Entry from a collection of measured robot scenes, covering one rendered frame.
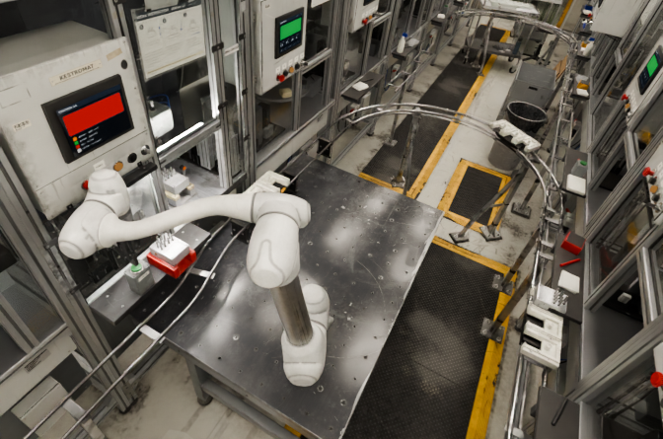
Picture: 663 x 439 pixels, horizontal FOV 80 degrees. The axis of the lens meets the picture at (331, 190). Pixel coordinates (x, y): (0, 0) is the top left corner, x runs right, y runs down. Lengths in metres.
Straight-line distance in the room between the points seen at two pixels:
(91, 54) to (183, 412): 1.84
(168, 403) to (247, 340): 0.81
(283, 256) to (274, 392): 0.80
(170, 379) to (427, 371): 1.50
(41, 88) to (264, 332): 1.25
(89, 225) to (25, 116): 0.33
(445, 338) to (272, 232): 1.91
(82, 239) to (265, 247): 0.51
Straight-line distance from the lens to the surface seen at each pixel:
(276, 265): 1.09
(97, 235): 1.31
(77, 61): 1.37
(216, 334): 1.91
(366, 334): 1.93
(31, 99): 1.33
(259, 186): 2.23
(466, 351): 2.85
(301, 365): 1.58
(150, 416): 2.56
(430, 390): 2.65
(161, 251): 1.79
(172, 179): 2.09
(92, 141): 1.44
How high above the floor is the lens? 2.34
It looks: 41 degrees down
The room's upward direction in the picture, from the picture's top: 8 degrees clockwise
